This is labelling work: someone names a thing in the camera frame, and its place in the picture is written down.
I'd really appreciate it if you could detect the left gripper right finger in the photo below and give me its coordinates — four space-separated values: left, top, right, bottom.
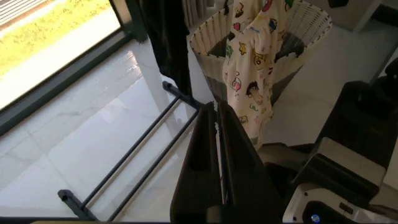
217 100 285 223

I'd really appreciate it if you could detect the white laundry basket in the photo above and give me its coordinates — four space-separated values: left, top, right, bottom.
189 0 333 107

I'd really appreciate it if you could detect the black garment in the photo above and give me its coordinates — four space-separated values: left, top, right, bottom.
139 0 194 96

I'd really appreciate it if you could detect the cream printed garment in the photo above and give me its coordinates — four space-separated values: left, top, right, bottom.
221 0 295 151

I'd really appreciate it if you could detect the grey curtain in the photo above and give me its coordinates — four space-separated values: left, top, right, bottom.
182 0 216 20

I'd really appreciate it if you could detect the black clothes rack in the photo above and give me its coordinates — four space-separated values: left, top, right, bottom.
57 80 205 222

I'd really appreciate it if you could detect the window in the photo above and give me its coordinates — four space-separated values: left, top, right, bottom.
0 0 149 137

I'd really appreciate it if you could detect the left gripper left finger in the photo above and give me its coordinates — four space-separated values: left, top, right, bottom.
169 101 223 223

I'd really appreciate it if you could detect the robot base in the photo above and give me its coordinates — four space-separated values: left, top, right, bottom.
257 58 398 224

